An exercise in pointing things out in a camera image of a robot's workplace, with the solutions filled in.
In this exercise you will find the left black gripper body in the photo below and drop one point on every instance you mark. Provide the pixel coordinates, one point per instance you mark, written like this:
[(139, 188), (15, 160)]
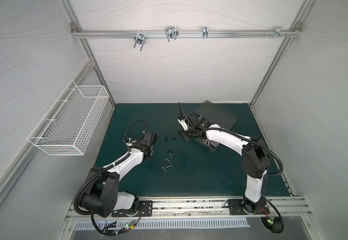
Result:
[(150, 149)]

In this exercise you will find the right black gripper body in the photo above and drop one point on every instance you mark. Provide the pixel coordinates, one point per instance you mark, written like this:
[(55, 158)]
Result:
[(196, 135)]

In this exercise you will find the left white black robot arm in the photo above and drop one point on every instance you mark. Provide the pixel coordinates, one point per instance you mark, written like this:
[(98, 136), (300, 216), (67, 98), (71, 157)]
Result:
[(100, 194)]

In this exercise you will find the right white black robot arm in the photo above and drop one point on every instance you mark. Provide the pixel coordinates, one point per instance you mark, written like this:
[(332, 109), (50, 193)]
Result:
[(258, 161)]

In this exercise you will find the clear plastic compartment organizer box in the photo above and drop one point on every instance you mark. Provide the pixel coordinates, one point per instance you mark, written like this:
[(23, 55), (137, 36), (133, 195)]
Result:
[(217, 115)]

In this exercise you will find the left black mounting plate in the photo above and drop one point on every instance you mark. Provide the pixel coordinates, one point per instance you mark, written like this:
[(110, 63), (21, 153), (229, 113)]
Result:
[(139, 208)]

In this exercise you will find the black mounting plate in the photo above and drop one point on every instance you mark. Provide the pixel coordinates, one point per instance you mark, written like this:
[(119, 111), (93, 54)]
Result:
[(237, 207), (139, 208)]

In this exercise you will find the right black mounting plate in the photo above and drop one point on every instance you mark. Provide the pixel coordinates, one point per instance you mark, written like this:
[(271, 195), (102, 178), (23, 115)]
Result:
[(237, 207)]

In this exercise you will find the middle metal U-bolt clamp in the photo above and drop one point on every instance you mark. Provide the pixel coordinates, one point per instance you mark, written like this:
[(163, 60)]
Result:
[(171, 33)]

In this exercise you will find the metal u-bolt clamp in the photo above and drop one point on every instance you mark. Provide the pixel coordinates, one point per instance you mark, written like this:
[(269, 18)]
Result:
[(139, 39), (171, 33)]

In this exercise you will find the left metal U-bolt clamp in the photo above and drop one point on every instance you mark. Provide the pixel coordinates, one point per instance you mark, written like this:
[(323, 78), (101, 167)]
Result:
[(139, 39)]

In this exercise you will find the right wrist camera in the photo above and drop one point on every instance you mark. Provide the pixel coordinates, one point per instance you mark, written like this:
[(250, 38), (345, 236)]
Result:
[(183, 124)]

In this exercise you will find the white wire basket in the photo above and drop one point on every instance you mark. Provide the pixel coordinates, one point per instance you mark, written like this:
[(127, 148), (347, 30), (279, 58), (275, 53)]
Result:
[(67, 127)]

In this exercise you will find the small metal bracket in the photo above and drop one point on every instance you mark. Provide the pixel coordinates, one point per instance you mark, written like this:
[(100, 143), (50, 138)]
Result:
[(205, 32)]

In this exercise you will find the white slotted cable duct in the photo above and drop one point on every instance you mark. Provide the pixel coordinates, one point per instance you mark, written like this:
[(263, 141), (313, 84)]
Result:
[(155, 224)]

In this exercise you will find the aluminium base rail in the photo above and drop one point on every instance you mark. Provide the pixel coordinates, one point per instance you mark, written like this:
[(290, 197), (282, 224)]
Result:
[(216, 206)]

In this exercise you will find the right metal bracket with bolts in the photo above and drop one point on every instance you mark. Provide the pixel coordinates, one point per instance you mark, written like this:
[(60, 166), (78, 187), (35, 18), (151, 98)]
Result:
[(277, 34)]

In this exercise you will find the horizontal aluminium top rail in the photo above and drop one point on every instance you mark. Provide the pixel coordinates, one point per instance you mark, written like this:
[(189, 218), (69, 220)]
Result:
[(183, 34)]

